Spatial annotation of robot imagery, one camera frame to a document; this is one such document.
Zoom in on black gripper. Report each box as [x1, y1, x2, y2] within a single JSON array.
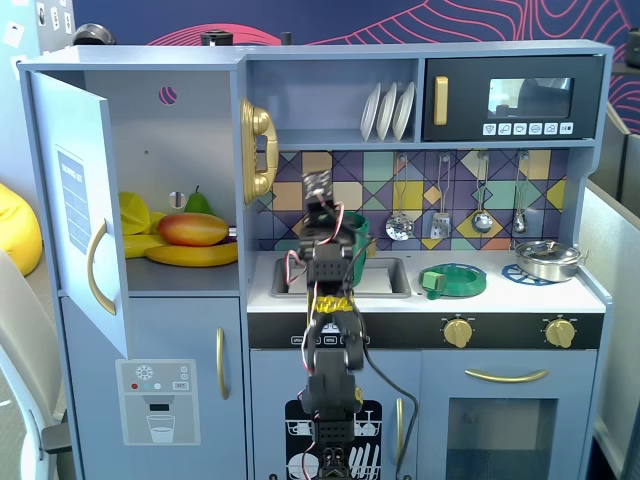
[[302, 169, 347, 245]]

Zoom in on green printed cup recipient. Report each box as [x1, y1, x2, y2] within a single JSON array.
[[343, 212, 374, 281]]

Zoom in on blue shopping list cabinet door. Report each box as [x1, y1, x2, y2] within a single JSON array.
[[27, 69, 131, 361]]

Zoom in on steel toy skimmer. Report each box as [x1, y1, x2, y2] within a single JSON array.
[[384, 153, 416, 241]]

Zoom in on grey toy sink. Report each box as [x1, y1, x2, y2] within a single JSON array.
[[271, 256, 412, 300]]

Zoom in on white toy plate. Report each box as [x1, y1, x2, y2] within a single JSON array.
[[375, 81, 400, 142], [360, 81, 384, 142], [391, 81, 416, 141]]

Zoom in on gold toy telephone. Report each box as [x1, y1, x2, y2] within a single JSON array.
[[239, 97, 279, 205]]

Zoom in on large yellow toy banana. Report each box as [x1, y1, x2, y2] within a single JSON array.
[[145, 242, 240, 268]]

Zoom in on steel toy spatula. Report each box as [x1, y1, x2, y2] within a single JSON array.
[[429, 153, 454, 240]]

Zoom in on green toy pear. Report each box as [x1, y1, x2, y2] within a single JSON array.
[[183, 185, 211, 215]]

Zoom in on red yellow toy mango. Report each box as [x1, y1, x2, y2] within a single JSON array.
[[158, 212, 231, 247]]

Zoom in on steel toy ladle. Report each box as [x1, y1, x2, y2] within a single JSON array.
[[471, 152, 494, 235]]

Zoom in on blue wooden toy kitchen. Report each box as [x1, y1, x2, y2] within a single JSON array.
[[17, 39, 615, 480]]

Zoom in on green round lid with cube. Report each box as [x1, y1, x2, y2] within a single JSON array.
[[418, 262, 488, 301]]

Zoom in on blue dishwasher door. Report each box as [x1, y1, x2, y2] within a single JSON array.
[[249, 349, 422, 480]]

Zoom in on gold stove knob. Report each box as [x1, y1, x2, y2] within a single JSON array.
[[544, 317, 575, 349], [443, 317, 474, 349]]

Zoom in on yellow toy star fruit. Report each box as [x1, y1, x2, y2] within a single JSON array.
[[118, 191, 167, 236]]

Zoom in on black cylinder cap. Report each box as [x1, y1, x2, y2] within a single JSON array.
[[200, 29, 235, 49]]

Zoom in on hanging toy spoon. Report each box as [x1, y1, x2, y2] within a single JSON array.
[[512, 151, 531, 235]]

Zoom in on black toy microwave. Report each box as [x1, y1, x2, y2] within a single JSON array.
[[422, 55, 605, 143]]

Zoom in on blue round trivet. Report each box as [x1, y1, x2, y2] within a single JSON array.
[[501, 262, 561, 287]]

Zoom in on blue fridge door with dispenser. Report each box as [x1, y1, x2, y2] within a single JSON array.
[[59, 294, 247, 480]]

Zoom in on steel toy pot with lid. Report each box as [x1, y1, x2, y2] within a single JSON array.
[[509, 238, 590, 283]]

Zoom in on black round device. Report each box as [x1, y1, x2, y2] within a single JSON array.
[[73, 22, 117, 47]]

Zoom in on yellow bean bag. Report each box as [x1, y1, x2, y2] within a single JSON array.
[[0, 182, 44, 277]]

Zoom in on grey desk partition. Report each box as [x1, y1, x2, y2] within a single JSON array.
[[579, 179, 640, 480]]

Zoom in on white office chair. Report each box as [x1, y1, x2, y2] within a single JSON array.
[[0, 247, 76, 480]]

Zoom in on blue oven door gold handle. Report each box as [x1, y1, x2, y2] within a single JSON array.
[[420, 349, 599, 480]]

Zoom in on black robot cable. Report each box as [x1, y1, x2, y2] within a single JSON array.
[[359, 344, 420, 480]]

